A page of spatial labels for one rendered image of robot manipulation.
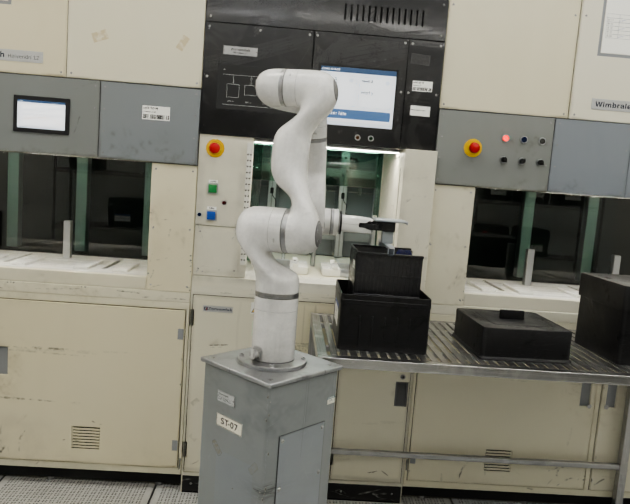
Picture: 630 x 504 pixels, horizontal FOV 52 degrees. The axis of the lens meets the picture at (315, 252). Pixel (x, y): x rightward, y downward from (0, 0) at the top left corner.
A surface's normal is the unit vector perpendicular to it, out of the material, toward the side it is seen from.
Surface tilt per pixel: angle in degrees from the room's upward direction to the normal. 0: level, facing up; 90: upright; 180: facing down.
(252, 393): 90
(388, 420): 90
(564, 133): 90
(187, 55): 90
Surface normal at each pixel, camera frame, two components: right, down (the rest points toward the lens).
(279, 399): 0.73, 0.14
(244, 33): 0.04, 0.12
